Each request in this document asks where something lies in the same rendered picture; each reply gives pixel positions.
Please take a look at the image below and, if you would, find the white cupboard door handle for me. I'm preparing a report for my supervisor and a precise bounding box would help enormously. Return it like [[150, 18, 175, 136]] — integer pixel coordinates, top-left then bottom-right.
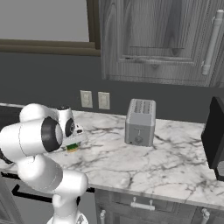
[[200, 207, 211, 224], [99, 208, 107, 224]]

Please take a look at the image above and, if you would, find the black oven handle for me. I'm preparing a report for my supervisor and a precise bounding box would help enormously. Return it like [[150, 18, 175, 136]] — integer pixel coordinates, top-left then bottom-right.
[[11, 184, 96, 205]]

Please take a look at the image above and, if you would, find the grey drawer front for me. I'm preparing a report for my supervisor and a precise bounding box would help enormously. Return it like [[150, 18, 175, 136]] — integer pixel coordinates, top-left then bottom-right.
[[94, 188, 193, 218]]

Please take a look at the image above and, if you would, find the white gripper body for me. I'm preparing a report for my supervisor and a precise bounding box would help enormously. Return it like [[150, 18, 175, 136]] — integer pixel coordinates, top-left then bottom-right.
[[60, 132, 88, 152]]

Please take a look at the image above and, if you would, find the brown window frame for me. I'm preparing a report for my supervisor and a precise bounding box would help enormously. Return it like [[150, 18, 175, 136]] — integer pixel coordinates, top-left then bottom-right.
[[0, 0, 102, 57]]

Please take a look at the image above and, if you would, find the pale grey cupboard handle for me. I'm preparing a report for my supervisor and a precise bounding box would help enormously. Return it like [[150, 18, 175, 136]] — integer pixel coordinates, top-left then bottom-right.
[[201, 9, 224, 76]]

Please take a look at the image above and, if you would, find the grey toaster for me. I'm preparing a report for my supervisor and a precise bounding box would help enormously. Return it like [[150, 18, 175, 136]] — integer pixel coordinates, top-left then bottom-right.
[[124, 98, 157, 148]]

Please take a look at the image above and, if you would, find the white wall outlet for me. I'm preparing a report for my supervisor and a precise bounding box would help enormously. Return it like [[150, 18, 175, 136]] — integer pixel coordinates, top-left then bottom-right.
[[80, 89, 94, 109], [97, 91, 111, 110]]

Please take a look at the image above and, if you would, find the black coffee machine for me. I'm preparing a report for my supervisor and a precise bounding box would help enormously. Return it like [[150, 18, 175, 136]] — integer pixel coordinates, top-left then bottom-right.
[[200, 95, 224, 182]]

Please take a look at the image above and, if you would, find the grey wooden cupboard door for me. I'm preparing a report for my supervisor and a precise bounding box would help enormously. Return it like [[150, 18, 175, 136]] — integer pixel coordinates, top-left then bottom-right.
[[98, 0, 224, 88]]

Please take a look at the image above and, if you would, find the white drawer handle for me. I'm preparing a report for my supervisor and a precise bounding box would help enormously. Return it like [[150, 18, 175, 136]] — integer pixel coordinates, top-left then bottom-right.
[[129, 196, 157, 212]]

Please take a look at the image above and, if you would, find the green and yellow sponge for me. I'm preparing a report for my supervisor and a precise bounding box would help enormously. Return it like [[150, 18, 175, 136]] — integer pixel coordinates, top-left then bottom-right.
[[66, 142, 81, 153]]

